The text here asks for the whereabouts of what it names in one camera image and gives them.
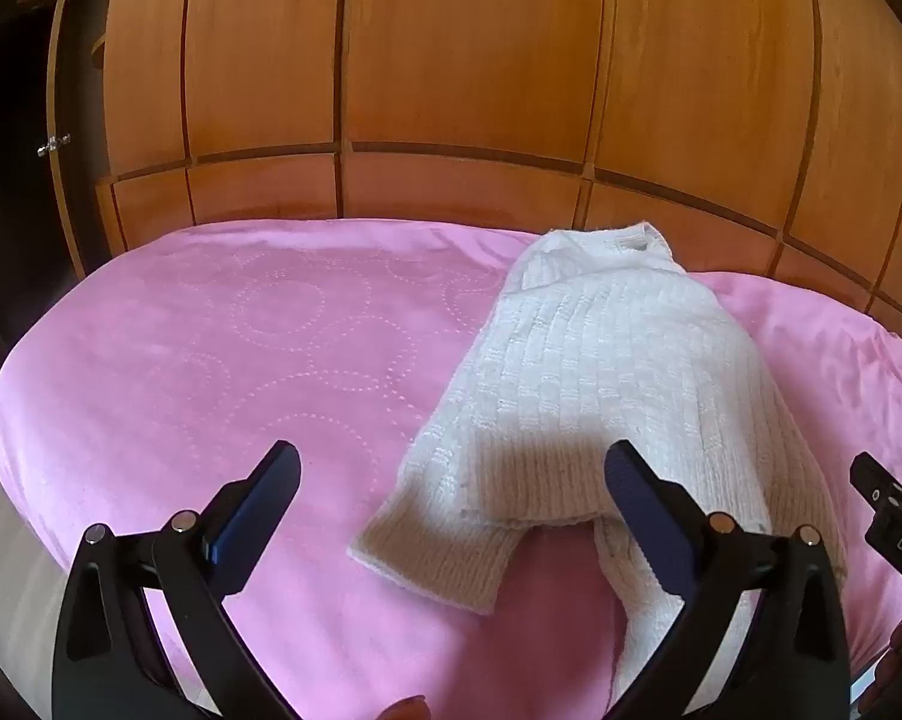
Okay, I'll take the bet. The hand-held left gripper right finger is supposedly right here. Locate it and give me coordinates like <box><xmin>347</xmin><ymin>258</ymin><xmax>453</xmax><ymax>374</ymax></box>
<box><xmin>604</xmin><ymin>441</ymin><xmax>849</xmax><ymax>720</ymax></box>

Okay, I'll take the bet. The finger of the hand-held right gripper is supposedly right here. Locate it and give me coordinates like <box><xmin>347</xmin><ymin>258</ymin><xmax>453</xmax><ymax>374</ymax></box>
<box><xmin>850</xmin><ymin>452</ymin><xmax>902</xmax><ymax>515</ymax></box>

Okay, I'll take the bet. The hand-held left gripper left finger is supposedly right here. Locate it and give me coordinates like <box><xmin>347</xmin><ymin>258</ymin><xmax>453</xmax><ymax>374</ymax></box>
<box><xmin>52</xmin><ymin>441</ymin><xmax>302</xmax><ymax>720</ymax></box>

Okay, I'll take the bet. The white knit sweater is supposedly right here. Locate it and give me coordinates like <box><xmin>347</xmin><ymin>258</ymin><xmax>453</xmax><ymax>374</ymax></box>
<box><xmin>347</xmin><ymin>221</ymin><xmax>849</xmax><ymax>713</ymax></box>

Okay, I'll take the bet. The pink blanket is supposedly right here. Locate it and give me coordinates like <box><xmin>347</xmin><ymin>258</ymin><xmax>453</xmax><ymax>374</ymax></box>
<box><xmin>0</xmin><ymin>219</ymin><xmax>902</xmax><ymax>720</ymax></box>

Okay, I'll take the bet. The dark door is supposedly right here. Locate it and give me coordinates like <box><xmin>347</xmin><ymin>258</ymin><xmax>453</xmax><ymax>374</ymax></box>
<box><xmin>0</xmin><ymin>11</ymin><xmax>84</xmax><ymax>361</ymax></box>

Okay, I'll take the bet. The wooden wardrobe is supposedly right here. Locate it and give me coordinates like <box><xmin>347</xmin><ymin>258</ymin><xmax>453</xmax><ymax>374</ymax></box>
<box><xmin>49</xmin><ymin>0</ymin><xmax>902</xmax><ymax>338</ymax></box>

